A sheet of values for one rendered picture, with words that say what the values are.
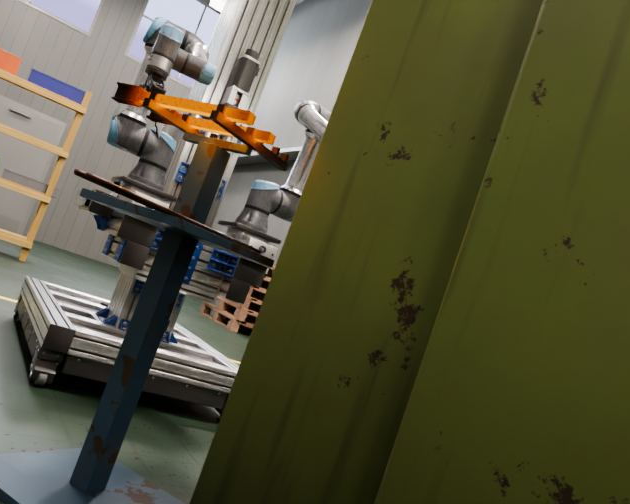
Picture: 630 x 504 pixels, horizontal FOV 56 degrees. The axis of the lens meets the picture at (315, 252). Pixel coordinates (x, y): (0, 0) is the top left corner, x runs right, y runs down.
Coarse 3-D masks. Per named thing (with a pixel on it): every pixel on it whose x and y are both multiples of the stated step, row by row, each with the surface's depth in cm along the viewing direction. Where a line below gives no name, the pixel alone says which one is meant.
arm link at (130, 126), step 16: (144, 48) 233; (144, 64) 231; (144, 80) 230; (128, 112) 230; (144, 112) 233; (112, 128) 228; (128, 128) 229; (144, 128) 235; (112, 144) 232; (128, 144) 231
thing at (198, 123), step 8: (152, 112) 159; (176, 112) 153; (152, 120) 159; (160, 120) 156; (192, 120) 150; (200, 120) 149; (208, 120) 148; (200, 128) 150; (208, 128) 147; (216, 128) 146; (232, 136) 147; (256, 136) 140; (264, 136) 139; (272, 136) 140; (272, 144) 140
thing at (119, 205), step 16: (96, 192) 132; (112, 208) 140; (128, 208) 127; (144, 208) 125; (160, 224) 133; (176, 224) 120; (192, 224) 124; (208, 240) 130; (224, 240) 135; (240, 256) 155; (256, 256) 147
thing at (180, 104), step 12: (120, 84) 147; (120, 96) 147; (132, 96) 142; (144, 96) 142; (168, 96) 139; (168, 108) 141; (180, 108) 137; (192, 108) 135; (204, 108) 133; (216, 108) 132; (228, 108) 130; (240, 120) 129; (252, 120) 129
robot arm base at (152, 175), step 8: (144, 160) 234; (136, 168) 234; (144, 168) 233; (152, 168) 234; (160, 168) 236; (128, 176) 234; (136, 176) 232; (144, 176) 232; (152, 176) 233; (160, 176) 236; (152, 184) 233; (160, 184) 238
